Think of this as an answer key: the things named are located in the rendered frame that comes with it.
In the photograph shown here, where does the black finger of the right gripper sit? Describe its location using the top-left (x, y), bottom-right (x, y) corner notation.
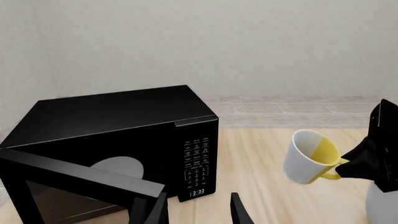
top-left (335, 151), bottom-right (391, 194)
top-left (341, 136), bottom-right (386, 162)

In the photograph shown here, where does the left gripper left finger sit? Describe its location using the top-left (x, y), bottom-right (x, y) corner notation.
top-left (143, 190), bottom-right (170, 224)

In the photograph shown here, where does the black microwave door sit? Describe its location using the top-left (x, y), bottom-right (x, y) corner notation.
top-left (0, 147), bottom-right (166, 224)

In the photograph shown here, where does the grey round turntable plate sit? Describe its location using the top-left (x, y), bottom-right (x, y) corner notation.
top-left (90, 155), bottom-right (145, 180)

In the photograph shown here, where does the black microwave oven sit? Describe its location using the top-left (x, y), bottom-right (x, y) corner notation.
top-left (0, 84), bottom-right (220, 222)

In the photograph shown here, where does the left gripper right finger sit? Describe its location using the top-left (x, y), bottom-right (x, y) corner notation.
top-left (229, 192), bottom-right (255, 224)

